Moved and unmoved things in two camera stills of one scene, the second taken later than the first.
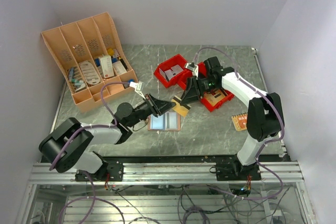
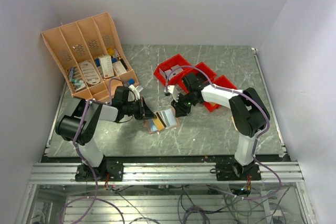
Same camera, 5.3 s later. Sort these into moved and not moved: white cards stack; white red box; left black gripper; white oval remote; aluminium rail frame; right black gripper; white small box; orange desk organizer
Moved: left black gripper; right black gripper
Not moved: orange desk organizer; white oval remote; white red box; white small box; aluminium rail frame; white cards stack
